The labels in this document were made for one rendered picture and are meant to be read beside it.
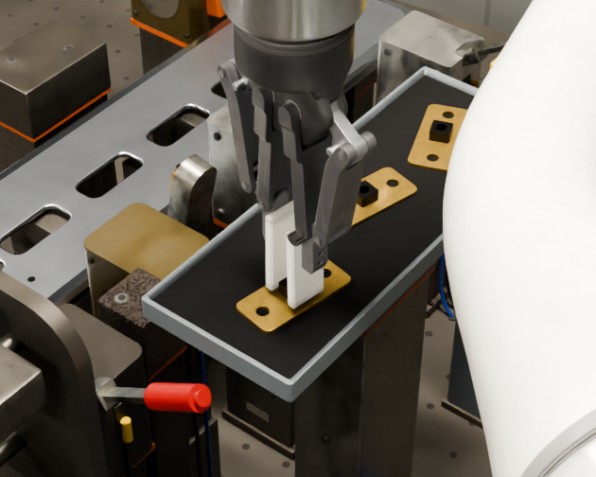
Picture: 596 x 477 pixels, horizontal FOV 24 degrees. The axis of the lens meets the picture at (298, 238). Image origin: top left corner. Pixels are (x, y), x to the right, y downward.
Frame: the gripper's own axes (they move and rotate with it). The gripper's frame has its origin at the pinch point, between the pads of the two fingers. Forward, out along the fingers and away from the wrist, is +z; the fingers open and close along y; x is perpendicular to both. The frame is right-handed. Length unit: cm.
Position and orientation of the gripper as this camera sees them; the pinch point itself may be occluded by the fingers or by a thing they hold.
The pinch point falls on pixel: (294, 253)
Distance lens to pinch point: 97.8
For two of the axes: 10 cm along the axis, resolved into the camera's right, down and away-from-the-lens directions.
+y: -6.6, -5.0, 5.6
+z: 0.0, 7.4, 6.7
